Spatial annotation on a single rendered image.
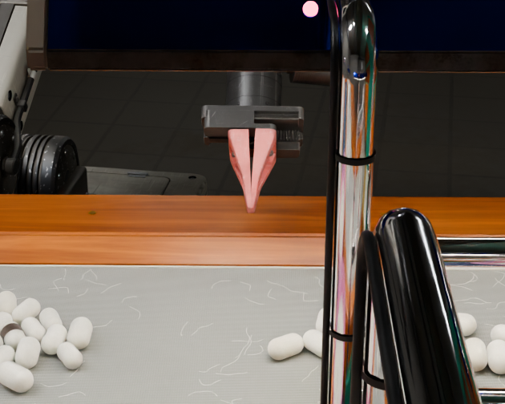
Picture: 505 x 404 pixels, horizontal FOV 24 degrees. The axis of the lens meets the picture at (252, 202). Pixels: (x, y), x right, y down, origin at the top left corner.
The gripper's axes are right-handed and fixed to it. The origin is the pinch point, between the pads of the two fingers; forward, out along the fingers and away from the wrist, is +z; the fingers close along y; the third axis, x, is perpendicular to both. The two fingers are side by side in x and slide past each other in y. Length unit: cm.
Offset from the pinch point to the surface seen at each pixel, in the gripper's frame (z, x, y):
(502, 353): 16.7, -6.5, 22.6
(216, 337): 14.2, -1.5, -2.8
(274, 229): -0.3, 7.5, 2.3
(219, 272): 5.1, 6.3, -3.2
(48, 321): 13.4, -2.9, -18.3
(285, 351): 16.5, -5.1, 3.6
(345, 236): 17.7, -35.6, 7.2
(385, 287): 31, -65, 7
